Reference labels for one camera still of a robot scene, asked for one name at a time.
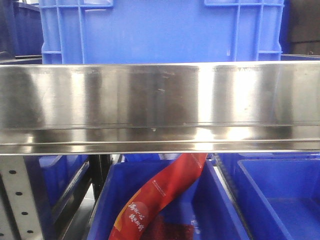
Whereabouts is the blue bin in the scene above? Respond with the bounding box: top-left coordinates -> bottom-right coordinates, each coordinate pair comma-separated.
87,160 -> 249,240
38,154 -> 90,208
218,152 -> 320,240

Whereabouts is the blue centre bin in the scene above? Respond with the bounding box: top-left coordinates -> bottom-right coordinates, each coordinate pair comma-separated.
87,160 -> 249,240

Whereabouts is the dark blue background crate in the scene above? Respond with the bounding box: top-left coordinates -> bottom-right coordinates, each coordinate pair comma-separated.
12,1 -> 44,56

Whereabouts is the perforated metal shelf upright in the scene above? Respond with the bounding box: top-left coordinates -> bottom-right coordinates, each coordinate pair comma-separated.
0,156 -> 43,240

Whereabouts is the red snack package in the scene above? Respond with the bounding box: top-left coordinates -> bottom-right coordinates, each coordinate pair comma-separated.
108,153 -> 208,240

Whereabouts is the stainless steel shelf rail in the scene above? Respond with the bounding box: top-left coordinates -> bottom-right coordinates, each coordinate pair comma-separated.
0,60 -> 320,155

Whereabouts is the blue left bin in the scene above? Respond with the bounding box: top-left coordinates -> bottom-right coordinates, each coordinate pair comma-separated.
38,154 -> 90,208

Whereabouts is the large blue plastic crate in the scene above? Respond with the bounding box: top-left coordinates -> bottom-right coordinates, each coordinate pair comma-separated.
39,0 -> 284,64

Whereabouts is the blue right bin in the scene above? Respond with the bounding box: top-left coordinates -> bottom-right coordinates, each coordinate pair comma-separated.
218,152 -> 320,240

